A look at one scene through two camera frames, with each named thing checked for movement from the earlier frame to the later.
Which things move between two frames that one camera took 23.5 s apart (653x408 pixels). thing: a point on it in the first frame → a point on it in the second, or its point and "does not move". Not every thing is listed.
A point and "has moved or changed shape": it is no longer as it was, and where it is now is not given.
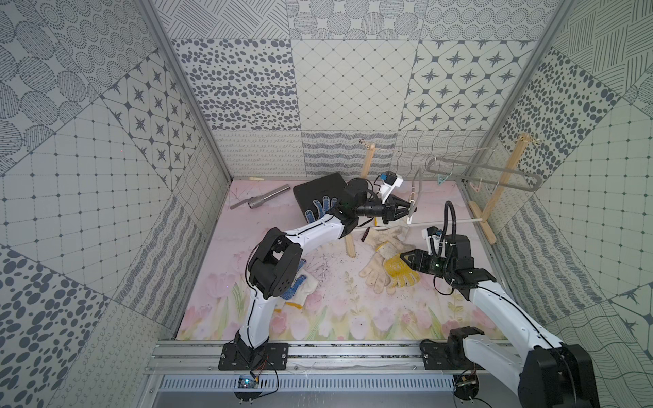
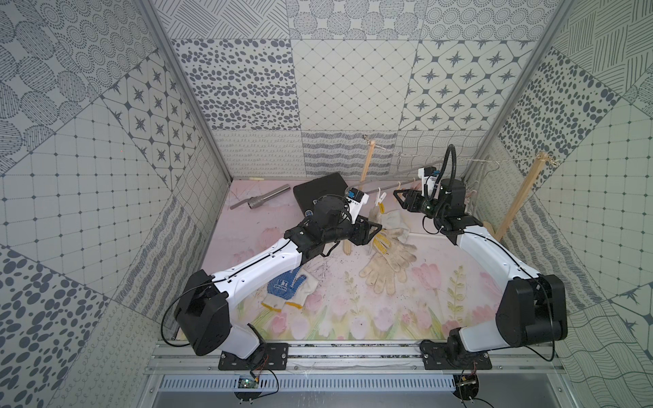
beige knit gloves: x=388 y=242 has moved or changed shape
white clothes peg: x=411 y=206 has moved or changed shape
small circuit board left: x=247 y=382 does not move
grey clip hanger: x=489 y=183 has moved or changed shape
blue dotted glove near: x=304 y=284 does not move
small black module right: x=466 y=386 does not move
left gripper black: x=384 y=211 → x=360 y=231
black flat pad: x=331 y=185 does not move
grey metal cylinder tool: x=258 y=200 does not move
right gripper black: x=417 y=260 → x=411 y=197
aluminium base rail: x=333 y=358 does not move
